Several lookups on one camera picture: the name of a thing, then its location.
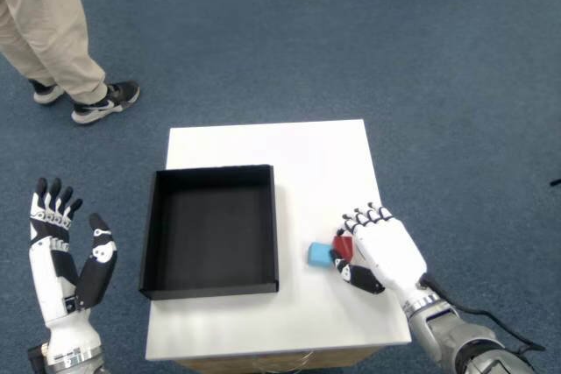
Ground black white swoosh sneaker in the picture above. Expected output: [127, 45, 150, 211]
[71, 80, 141, 125]

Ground blue cube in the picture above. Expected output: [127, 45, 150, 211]
[306, 241, 333, 268]

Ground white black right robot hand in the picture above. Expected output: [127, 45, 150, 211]
[329, 202, 433, 307]

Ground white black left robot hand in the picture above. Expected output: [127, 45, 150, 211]
[28, 177, 118, 356]

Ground white top wooden table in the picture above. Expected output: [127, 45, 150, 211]
[145, 118, 413, 374]

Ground red cube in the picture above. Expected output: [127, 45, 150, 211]
[331, 236, 355, 261]

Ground black open box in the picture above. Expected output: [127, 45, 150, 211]
[138, 164, 281, 300]

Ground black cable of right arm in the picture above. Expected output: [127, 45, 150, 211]
[418, 274, 547, 354]

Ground beige trousers of person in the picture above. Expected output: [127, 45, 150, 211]
[0, 0, 109, 104]

